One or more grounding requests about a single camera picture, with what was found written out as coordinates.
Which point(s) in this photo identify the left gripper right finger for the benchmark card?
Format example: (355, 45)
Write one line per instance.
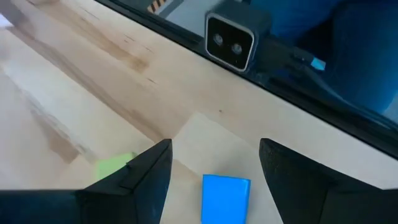
(326, 199)

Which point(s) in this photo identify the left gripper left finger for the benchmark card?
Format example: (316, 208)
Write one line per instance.
(93, 205)

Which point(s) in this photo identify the green rectangular block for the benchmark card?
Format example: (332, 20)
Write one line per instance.
(110, 166)

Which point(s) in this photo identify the blue cube block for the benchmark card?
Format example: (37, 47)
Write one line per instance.
(225, 199)

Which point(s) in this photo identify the large blue object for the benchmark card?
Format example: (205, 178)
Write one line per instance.
(367, 56)

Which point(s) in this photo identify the black aluminium table frame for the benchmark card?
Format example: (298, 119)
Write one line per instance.
(342, 118)

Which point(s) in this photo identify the table-level camera box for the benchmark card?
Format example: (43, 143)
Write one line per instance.
(230, 43)

